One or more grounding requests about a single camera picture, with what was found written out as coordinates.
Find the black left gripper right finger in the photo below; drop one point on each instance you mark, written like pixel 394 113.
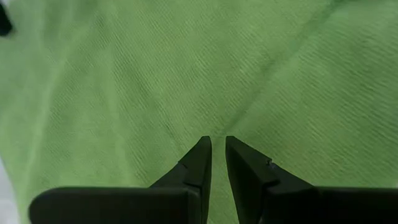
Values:
pixel 280 205

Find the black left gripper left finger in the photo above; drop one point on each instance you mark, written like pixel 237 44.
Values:
pixel 124 205

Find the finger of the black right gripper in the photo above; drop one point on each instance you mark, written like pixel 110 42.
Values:
pixel 4 23

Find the green towel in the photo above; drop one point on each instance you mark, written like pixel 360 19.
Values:
pixel 186 77

